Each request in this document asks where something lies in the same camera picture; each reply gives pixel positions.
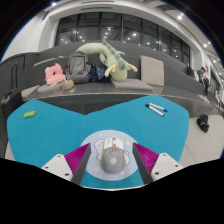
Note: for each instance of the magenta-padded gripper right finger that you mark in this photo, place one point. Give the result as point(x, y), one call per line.
point(150, 164)

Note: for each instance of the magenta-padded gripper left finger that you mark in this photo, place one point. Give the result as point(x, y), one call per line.
point(74, 163)

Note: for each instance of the grey white computer mouse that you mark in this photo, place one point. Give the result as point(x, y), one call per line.
point(113, 158)

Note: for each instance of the round light blue mouse pad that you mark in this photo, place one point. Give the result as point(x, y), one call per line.
point(96, 138)

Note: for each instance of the white marker with blue cap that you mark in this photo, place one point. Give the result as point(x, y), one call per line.
point(158, 107)

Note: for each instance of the green eraser block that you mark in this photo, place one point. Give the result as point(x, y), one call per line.
point(29, 114)

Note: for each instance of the black bag on floor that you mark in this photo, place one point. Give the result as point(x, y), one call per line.
point(202, 122)

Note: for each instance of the small beige round pouch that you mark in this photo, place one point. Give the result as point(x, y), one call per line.
point(68, 85)

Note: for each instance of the large flat grey seat cushion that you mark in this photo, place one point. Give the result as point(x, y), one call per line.
point(131, 84)

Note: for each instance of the black suitcase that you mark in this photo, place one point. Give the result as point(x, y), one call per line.
point(10, 100)

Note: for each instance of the pink plush cushion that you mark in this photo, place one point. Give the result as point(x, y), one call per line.
point(54, 75)

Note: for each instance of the dark blue bag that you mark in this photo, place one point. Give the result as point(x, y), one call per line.
point(96, 74)

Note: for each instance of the upright grey seat cushion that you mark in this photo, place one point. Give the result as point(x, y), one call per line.
point(152, 70)

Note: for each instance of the grey backpack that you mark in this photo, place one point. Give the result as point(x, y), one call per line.
point(77, 66)

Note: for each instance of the person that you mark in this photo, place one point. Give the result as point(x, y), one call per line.
point(203, 77)

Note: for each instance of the green dragon plush toy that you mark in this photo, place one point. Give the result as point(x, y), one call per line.
point(115, 65)

